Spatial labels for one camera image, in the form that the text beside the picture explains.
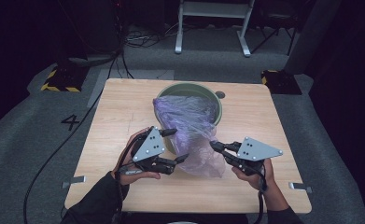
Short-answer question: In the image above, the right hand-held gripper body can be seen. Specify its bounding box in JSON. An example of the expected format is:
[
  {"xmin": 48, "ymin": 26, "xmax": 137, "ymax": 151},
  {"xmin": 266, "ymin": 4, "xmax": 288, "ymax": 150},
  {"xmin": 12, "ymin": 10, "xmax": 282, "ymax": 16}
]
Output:
[{"xmin": 227, "ymin": 136, "xmax": 284, "ymax": 175}]

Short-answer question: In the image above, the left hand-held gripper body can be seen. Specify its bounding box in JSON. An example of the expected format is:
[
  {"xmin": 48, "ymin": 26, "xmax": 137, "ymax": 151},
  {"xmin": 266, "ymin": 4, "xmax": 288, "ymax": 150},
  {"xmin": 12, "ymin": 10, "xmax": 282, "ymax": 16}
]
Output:
[{"xmin": 130, "ymin": 125, "xmax": 176, "ymax": 175}]

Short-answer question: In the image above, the purple plastic bag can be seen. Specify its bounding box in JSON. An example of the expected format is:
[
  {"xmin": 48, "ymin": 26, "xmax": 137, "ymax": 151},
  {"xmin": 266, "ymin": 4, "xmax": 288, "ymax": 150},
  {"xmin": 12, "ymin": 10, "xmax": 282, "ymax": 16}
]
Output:
[{"xmin": 152, "ymin": 94, "xmax": 227, "ymax": 179}]

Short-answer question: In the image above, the green round bin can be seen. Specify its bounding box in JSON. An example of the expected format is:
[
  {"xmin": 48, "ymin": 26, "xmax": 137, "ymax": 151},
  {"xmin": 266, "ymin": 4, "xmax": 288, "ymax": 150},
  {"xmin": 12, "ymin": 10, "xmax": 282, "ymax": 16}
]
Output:
[{"xmin": 154, "ymin": 81, "xmax": 224, "ymax": 157}]

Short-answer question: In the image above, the person's right hand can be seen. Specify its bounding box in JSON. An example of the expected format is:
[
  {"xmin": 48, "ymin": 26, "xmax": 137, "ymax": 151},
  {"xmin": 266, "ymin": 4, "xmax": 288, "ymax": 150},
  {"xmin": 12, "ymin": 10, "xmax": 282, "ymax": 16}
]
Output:
[{"xmin": 231, "ymin": 158, "xmax": 280, "ymax": 196}]

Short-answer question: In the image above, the person's left hand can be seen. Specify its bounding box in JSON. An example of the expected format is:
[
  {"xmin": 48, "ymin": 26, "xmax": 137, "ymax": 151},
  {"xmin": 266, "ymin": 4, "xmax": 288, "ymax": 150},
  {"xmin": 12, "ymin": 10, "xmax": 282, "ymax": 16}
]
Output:
[{"xmin": 112, "ymin": 126, "xmax": 161, "ymax": 187}]

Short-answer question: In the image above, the black yellow striped base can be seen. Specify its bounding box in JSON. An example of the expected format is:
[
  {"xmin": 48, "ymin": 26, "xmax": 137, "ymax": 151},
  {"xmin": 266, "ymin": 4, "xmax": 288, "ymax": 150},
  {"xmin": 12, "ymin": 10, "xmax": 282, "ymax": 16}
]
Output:
[
  {"xmin": 260, "ymin": 69, "xmax": 303, "ymax": 96},
  {"xmin": 40, "ymin": 66, "xmax": 90, "ymax": 93}
]

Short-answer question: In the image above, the black tripod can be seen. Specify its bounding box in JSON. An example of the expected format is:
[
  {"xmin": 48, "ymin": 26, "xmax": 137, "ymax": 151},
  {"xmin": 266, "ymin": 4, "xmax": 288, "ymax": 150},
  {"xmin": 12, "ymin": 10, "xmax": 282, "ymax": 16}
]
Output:
[{"xmin": 250, "ymin": 12, "xmax": 298, "ymax": 56}]

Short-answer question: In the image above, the grey pillar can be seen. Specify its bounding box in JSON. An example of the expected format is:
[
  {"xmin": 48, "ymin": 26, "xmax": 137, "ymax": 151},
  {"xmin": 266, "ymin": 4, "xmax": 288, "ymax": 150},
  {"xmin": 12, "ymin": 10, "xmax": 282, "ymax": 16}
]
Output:
[{"xmin": 284, "ymin": 0, "xmax": 343, "ymax": 76}]

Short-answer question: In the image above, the white metal stand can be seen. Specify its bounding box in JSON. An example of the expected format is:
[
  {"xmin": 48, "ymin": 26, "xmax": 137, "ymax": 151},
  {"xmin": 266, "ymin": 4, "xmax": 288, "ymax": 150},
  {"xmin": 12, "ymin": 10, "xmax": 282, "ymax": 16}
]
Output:
[{"xmin": 174, "ymin": 0, "xmax": 256, "ymax": 58}]

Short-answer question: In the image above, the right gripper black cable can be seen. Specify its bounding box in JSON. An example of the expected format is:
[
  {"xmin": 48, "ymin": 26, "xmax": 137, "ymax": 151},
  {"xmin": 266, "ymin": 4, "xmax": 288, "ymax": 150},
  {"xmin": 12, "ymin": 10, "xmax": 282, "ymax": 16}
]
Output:
[{"xmin": 254, "ymin": 162, "xmax": 269, "ymax": 224}]

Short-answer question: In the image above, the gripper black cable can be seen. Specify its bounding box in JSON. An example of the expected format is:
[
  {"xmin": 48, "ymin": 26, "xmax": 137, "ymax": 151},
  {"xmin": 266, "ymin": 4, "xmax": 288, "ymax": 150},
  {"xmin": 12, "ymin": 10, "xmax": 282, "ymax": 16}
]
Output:
[
  {"xmin": 116, "ymin": 129, "xmax": 155, "ymax": 224},
  {"xmin": 254, "ymin": 162, "xmax": 269, "ymax": 224}
]

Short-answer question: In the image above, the metal table bracket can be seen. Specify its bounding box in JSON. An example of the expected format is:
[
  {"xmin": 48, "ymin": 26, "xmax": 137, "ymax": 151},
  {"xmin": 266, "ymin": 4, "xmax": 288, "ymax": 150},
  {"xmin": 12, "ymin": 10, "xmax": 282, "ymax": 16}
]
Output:
[
  {"xmin": 62, "ymin": 175, "xmax": 87, "ymax": 189},
  {"xmin": 288, "ymin": 181, "xmax": 314, "ymax": 194}
]

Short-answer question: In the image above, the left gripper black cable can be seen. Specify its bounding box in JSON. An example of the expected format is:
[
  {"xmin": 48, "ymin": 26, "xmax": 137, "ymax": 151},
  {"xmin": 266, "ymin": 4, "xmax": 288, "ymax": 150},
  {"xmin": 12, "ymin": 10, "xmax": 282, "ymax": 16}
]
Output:
[{"xmin": 116, "ymin": 129, "xmax": 155, "ymax": 224}]

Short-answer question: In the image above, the bundle of floor cables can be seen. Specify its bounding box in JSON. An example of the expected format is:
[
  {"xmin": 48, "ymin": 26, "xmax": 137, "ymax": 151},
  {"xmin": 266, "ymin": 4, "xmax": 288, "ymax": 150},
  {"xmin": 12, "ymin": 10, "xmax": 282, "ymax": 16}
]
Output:
[{"xmin": 123, "ymin": 22, "xmax": 178, "ymax": 49}]

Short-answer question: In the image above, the long black floor cable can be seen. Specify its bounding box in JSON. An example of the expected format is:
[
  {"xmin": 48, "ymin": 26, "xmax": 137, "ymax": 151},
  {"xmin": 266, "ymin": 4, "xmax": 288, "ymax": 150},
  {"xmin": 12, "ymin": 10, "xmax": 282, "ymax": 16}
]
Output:
[{"xmin": 22, "ymin": 46, "xmax": 125, "ymax": 224}]

